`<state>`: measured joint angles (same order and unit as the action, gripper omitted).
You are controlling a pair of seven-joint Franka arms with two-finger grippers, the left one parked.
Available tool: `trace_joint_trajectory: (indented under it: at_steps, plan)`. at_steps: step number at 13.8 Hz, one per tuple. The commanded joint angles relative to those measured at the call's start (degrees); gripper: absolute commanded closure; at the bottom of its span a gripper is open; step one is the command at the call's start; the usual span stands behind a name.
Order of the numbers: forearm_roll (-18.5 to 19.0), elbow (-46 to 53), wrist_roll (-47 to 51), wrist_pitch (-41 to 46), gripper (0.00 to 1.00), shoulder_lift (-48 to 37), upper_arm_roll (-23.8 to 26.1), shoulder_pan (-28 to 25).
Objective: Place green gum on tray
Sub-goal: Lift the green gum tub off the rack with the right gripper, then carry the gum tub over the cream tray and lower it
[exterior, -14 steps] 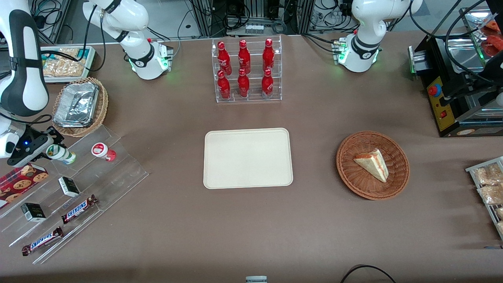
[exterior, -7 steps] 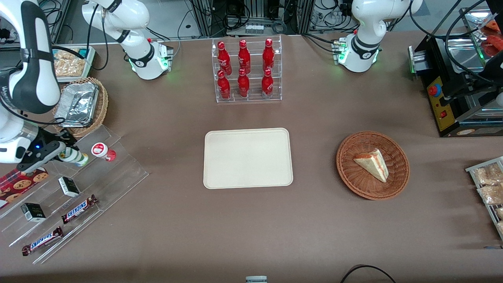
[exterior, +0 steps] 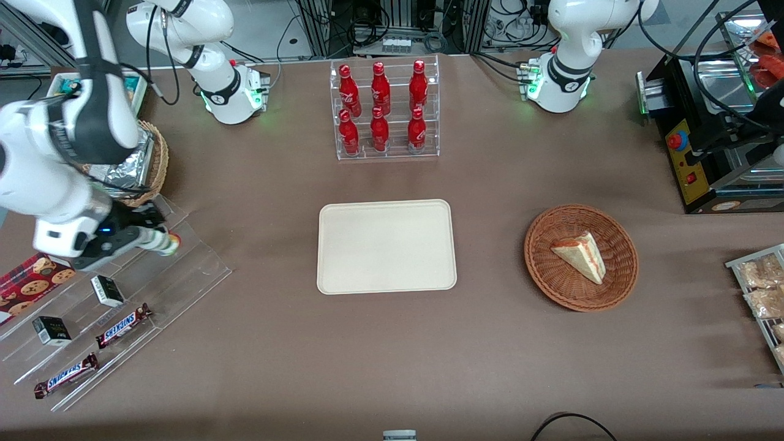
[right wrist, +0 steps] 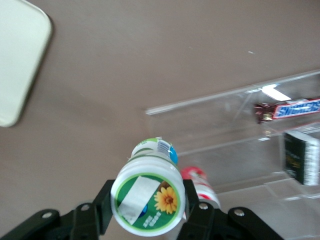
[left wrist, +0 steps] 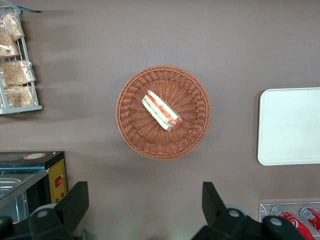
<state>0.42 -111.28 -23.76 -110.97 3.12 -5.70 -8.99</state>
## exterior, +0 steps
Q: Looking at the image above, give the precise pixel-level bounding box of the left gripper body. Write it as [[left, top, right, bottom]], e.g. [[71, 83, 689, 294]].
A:
[[748, 77, 784, 169]]

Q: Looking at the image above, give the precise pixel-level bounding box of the green gum container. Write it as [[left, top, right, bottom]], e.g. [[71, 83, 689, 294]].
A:
[[140, 227, 182, 256]]

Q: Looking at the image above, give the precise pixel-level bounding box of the tray of packaged snacks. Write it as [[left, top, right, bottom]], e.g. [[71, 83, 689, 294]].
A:
[[726, 244, 784, 374]]

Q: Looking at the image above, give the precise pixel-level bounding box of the beige rectangular tray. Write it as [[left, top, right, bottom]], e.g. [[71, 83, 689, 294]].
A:
[[317, 199, 458, 296]]

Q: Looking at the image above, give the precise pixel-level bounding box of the black food warmer cabinet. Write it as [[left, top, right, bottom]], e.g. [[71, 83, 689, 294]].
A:
[[636, 9, 784, 215]]

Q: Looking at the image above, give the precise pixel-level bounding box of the red packaged food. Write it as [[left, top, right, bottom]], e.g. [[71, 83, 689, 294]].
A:
[[752, 32, 784, 89]]

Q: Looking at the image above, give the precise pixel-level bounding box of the aluminium foil container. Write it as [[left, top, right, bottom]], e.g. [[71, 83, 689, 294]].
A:
[[92, 127, 155, 192]]

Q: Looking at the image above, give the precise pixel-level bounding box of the clear acrylic stepped stand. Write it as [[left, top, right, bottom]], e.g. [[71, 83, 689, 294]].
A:
[[0, 195, 233, 412]]

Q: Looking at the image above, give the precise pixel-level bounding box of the small black box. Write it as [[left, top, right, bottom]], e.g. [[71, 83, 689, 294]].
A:
[[91, 275, 126, 307], [32, 315, 72, 347]]

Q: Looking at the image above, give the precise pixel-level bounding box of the red tartan cookie box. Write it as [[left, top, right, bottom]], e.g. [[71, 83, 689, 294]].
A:
[[0, 252, 77, 325]]

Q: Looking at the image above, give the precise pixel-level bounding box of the light wicker basket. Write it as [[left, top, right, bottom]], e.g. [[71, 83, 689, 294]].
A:
[[113, 120, 170, 209]]

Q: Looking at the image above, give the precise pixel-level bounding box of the Snickers chocolate bar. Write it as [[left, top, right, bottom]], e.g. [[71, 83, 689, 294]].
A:
[[34, 353, 99, 399], [95, 303, 153, 350]]

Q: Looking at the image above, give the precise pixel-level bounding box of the white plastic bin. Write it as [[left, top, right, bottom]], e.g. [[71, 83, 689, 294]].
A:
[[48, 71, 149, 118]]

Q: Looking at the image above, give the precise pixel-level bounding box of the wrapped triangle sandwich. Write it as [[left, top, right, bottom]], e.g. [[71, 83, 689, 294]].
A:
[[550, 231, 607, 285]]

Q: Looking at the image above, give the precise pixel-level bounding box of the round brown wicker basket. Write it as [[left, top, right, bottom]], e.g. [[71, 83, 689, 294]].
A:
[[524, 204, 639, 313]]

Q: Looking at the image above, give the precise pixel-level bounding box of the red cola bottle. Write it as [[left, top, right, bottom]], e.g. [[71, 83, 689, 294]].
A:
[[370, 106, 390, 153], [339, 64, 362, 117], [339, 109, 360, 157], [409, 59, 429, 113], [371, 61, 391, 116], [407, 107, 427, 154]]

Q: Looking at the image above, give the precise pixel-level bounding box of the clear acrylic bottle rack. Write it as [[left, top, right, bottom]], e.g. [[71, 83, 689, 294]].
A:
[[330, 55, 440, 161]]

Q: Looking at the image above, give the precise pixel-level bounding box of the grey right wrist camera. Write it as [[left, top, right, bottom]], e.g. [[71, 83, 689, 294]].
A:
[[72, 232, 145, 271]]

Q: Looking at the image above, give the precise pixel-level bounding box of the black cable loop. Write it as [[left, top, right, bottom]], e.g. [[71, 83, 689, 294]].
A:
[[530, 412, 619, 441]]

